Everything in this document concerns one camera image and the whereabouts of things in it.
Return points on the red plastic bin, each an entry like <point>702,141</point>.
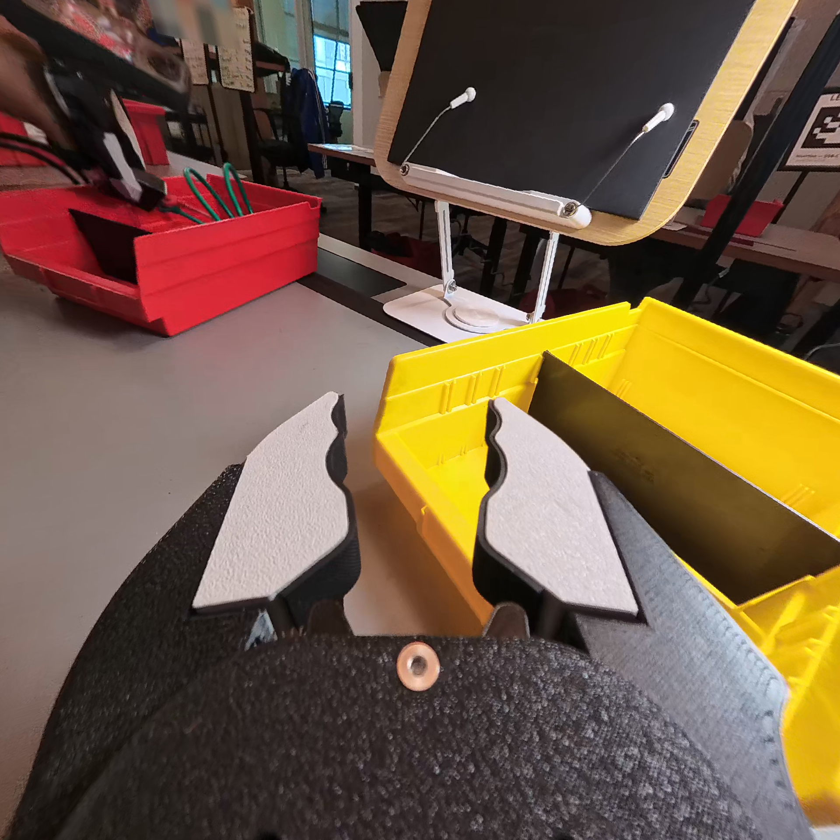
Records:
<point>216,262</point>
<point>748,216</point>
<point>148,131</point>

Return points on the black bin divider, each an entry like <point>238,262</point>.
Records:
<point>656,472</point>
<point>111,246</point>

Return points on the framed marker sign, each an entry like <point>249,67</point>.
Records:
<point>820,131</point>

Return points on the wooden office table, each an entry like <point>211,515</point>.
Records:
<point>787,253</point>

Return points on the paper notice sheets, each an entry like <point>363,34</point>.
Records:
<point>236,52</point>

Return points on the blue jacket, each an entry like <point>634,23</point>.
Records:
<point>308,111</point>

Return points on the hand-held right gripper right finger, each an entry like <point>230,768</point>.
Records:
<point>551,525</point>

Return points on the person's left hand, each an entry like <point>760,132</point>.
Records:
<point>26,79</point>

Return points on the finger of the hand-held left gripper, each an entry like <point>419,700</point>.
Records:
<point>128,161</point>

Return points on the black board book stand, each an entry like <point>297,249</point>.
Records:
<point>558,98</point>

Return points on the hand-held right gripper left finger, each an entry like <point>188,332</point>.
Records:
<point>282,512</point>

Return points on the black tripod pole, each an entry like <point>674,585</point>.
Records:
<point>754,178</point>

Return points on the bright window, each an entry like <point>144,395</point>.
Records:
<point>331,65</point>

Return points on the yellow plastic bin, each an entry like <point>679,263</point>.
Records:
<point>722,394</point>

